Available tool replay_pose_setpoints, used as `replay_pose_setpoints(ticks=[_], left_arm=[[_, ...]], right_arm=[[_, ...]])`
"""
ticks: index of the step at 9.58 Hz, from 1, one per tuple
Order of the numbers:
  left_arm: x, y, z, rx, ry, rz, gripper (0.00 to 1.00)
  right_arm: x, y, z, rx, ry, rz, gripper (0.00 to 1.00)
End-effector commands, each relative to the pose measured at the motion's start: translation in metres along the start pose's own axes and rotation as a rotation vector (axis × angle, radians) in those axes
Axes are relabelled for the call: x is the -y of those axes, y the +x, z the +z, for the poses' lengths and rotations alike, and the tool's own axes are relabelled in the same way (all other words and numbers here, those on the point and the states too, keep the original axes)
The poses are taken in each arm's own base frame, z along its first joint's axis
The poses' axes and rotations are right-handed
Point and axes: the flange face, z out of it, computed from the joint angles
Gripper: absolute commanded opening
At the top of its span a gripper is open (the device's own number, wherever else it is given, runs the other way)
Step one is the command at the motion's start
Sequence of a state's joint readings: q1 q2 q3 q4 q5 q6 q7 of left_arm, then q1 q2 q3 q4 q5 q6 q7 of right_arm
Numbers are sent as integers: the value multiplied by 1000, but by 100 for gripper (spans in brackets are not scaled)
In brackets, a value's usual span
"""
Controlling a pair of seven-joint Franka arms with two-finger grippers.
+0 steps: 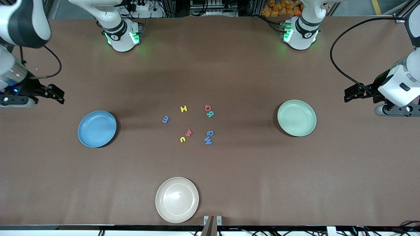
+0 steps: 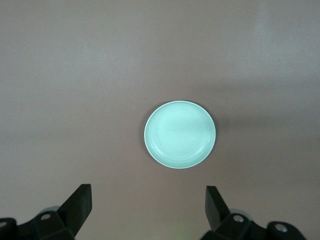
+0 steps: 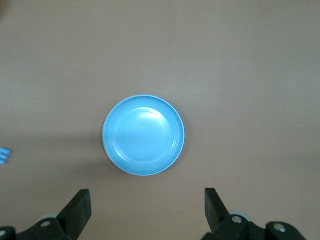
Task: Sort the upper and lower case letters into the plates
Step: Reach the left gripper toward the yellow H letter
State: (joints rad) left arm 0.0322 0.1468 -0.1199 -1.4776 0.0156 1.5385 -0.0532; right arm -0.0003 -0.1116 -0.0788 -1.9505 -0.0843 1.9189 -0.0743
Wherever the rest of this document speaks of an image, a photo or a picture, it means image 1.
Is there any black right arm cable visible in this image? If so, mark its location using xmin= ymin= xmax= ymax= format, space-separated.
xmin=32 ymin=45 xmax=62 ymax=79

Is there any blue plate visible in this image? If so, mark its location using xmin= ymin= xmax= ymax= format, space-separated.
xmin=77 ymin=110 xmax=117 ymax=148

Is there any metal camera pole bracket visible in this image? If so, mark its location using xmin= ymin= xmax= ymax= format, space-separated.
xmin=203 ymin=215 xmax=222 ymax=236

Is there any beige plate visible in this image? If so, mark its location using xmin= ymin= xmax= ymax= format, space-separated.
xmin=155 ymin=177 xmax=200 ymax=224

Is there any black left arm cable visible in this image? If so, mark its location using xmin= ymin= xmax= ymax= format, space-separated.
xmin=330 ymin=16 xmax=409 ymax=97

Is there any green plate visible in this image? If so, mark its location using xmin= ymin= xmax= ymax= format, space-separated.
xmin=277 ymin=100 xmax=317 ymax=137

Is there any white power strip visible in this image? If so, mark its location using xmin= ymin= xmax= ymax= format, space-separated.
xmin=126 ymin=0 xmax=164 ymax=18

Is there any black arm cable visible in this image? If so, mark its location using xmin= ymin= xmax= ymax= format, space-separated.
xmin=32 ymin=45 xmax=62 ymax=79
xmin=330 ymin=16 xmax=409 ymax=97

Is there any orange packets bag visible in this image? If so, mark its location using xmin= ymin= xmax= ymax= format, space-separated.
xmin=262 ymin=0 xmax=302 ymax=17

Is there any aluminium frame post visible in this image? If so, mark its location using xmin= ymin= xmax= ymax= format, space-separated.
xmin=392 ymin=8 xmax=410 ymax=23

